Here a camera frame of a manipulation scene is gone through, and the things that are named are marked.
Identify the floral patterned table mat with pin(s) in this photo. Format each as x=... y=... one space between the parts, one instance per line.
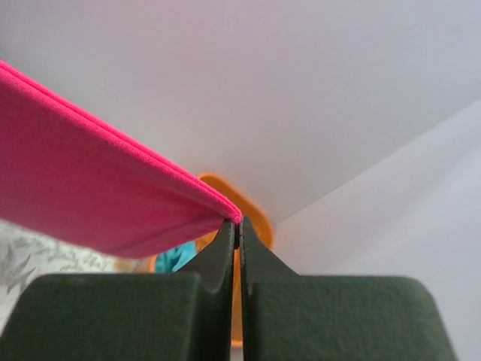
x=26 y=255

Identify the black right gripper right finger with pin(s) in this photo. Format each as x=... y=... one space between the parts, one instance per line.
x=287 y=316

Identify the pink t shirt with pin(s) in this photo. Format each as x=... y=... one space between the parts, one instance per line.
x=71 y=176

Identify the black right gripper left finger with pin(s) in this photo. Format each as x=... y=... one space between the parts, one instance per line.
x=182 y=316

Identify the orange plastic basket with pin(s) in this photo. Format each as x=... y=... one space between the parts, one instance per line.
x=264 y=231

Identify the teal t shirt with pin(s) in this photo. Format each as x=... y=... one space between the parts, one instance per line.
x=174 y=259

